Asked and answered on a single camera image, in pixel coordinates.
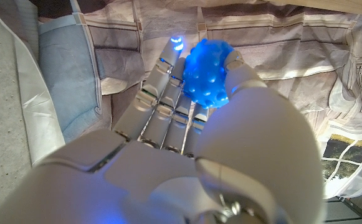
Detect blue spiky stress ball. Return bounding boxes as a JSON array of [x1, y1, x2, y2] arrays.
[[182, 38, 235, 110]]

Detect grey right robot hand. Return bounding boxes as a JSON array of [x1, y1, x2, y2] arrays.
[[0, 35, 325, 224]]

